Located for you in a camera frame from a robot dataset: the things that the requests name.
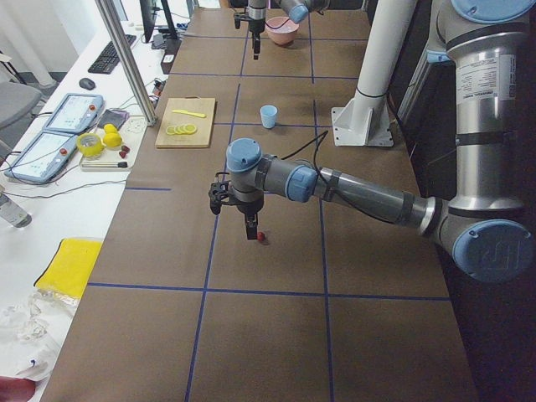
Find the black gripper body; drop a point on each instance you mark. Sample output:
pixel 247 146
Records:
pixel 249 205
pixel 255 24

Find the pile of clear ice cubes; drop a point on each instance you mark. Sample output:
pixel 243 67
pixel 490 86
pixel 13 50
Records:
pixel 280 25

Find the light blue plastic cup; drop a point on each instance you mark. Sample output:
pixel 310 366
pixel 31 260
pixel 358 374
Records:
pixel 268 116

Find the pink bowl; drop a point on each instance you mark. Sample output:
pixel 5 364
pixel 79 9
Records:
pixel 281 38

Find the white label black box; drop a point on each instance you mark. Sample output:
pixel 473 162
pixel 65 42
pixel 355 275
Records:
pixel 169 58

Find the bamboo cutting board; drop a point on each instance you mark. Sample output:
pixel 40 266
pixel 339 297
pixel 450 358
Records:
pixel 201 138

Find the yellow wooden knife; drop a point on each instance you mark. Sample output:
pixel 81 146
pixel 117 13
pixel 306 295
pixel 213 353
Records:
pixel 189 113

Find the black monitor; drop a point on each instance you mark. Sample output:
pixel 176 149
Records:
pixel 149 11

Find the black keyboard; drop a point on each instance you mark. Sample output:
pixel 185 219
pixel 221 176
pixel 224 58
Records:
pixel 107 60

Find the whole lemon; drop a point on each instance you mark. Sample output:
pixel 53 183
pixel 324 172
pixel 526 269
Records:
pixel 112 139
pixel 110 128

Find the yellow tape roll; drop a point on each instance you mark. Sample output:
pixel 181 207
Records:
pixel 90 145

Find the black computer mouse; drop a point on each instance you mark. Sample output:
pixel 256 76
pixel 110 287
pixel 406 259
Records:
pixel 87 84

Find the yellow cloth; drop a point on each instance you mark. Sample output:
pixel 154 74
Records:
pixel 69 270

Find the upper teach pendant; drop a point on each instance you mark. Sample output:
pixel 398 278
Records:
pixel 75 113

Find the teach pendant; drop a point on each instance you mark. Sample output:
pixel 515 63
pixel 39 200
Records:
pixel 43 158
pixel 75 113

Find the lower teach pendant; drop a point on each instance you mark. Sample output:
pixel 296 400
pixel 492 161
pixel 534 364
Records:
pixel 43 158

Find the grey water bottle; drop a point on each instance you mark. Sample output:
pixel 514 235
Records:
pixel 13 213

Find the clear plastic bag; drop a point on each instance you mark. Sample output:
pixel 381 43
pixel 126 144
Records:
pixel 33 332

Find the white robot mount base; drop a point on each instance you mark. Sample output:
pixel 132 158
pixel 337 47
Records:
pixel 364 120

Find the aluminium frame post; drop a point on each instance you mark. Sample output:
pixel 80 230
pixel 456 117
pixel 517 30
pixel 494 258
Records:
pixel 112 23

